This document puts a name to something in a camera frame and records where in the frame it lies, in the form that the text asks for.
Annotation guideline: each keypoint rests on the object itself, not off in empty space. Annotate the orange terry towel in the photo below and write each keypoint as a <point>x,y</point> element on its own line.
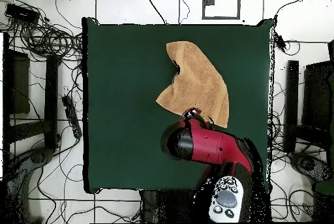
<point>198,83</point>

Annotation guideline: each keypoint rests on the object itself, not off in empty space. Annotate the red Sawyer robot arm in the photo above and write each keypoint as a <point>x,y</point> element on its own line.
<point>208,143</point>

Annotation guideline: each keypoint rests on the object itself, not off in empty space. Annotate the dark green tablecloth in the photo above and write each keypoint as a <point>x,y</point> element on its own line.
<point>117,77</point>

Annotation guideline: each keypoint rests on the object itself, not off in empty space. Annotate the black upright bar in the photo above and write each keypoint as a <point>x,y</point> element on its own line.
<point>51,98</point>
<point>291,103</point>

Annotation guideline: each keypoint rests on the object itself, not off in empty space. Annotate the black power adapter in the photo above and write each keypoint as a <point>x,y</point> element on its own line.
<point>280,42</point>

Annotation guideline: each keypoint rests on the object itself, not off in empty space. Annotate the dark cabinet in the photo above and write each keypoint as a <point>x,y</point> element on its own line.
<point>317,96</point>

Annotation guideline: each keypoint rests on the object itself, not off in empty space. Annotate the grey stand foot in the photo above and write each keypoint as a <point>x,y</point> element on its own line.
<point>39,156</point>
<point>305,164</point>

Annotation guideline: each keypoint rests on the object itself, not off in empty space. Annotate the black power strip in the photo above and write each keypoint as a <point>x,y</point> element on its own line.
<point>71,115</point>

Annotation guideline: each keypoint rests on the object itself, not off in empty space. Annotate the dark brown box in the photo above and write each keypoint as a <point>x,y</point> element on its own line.
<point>21,83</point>

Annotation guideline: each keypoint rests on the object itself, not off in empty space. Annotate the black electronics box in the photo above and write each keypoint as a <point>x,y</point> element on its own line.
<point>22,13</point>

